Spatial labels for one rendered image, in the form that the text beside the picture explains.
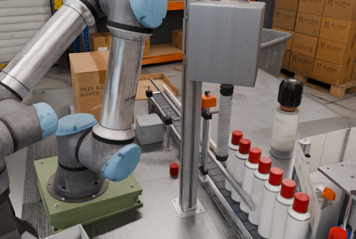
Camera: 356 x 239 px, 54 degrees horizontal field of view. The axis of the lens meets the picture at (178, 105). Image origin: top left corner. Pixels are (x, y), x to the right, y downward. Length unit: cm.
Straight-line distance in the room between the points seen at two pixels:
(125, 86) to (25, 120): 27
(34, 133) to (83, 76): 78
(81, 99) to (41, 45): 69
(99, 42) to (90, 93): 330
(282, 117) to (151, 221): 57
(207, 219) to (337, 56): 356
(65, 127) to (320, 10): 388
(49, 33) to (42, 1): 433
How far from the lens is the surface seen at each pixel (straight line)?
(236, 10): 83
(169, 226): 111
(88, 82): 152
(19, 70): 86
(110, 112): 91
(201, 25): 85
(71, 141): 102
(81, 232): 107
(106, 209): 114
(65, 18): 91
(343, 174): 86
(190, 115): 98
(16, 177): 141
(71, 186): 110
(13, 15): 520
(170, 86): 210
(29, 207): 126
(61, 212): 109
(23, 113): 76
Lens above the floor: 159
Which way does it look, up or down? 24 degrees down
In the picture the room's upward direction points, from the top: 1 degrees clockwise
